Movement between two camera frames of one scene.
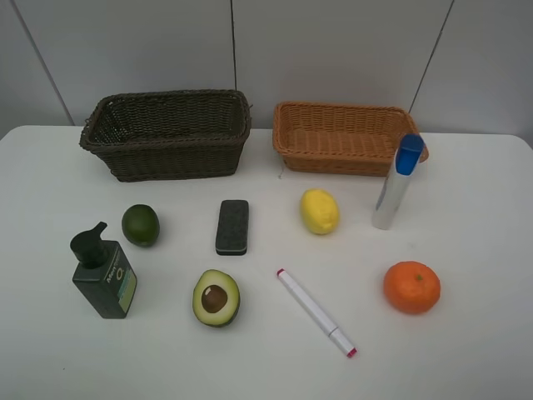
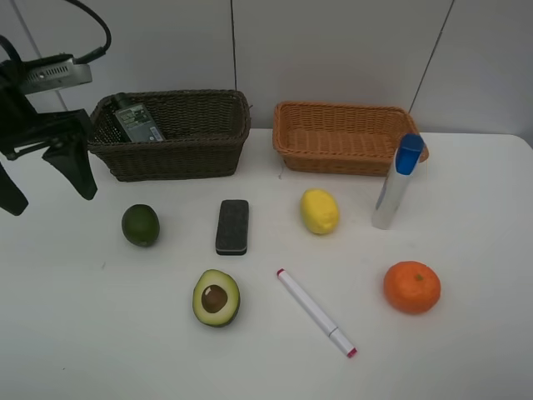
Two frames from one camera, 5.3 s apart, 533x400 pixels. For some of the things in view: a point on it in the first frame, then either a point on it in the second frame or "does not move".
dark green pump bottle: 104,277 -> 139,124
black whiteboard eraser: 232,228 does not move
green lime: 141,224 does not move
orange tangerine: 411,287 does not move
